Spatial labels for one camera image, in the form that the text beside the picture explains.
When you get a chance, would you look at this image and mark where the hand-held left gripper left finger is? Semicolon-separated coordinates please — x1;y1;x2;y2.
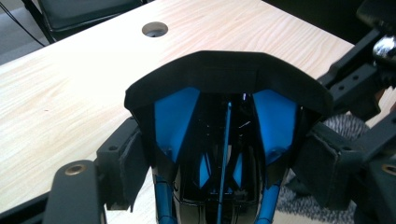
96;117;150;213

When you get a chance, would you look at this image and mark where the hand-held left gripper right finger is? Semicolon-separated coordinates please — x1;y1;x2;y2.
292;122;365;209

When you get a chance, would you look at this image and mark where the grey cloth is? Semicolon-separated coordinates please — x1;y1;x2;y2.
275;113;373;224

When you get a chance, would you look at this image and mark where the blue toy car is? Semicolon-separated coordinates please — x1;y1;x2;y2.
124;50;334;224

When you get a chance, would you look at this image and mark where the black folding chair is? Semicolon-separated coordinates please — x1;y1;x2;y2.
21;0;149;45

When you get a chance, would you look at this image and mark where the black wall socket cable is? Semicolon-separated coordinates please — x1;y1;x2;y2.
0;1;46;48

